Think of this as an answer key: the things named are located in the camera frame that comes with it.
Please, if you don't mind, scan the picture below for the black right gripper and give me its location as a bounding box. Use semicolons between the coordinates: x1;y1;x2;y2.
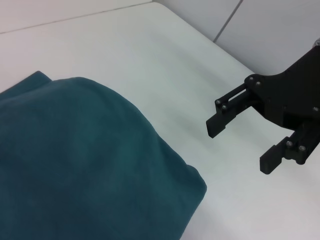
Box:
206;44;320;175

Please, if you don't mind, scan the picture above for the blue t-shirt with white print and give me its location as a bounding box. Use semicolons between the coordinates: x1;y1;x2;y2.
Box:
0;70;208;240

